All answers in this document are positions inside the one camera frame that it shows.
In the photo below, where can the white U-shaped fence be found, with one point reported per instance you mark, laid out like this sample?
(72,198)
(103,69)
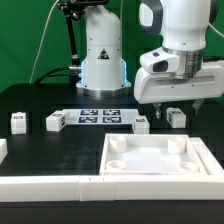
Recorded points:
(119,187)

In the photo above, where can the white marker base plate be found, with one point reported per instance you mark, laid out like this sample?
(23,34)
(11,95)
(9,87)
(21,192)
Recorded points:
(101,116)

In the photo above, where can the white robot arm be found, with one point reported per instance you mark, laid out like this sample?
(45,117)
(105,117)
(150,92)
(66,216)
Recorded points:
(181,23)

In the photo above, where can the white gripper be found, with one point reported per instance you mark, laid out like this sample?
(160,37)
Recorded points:
(159,88)

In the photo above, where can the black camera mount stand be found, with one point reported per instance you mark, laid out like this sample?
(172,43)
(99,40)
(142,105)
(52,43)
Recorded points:
(73,10)

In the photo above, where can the white square tabletop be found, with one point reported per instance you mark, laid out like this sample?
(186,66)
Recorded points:
(150,154)

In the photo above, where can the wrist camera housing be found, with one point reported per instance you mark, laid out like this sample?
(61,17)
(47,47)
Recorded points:
(159,62)

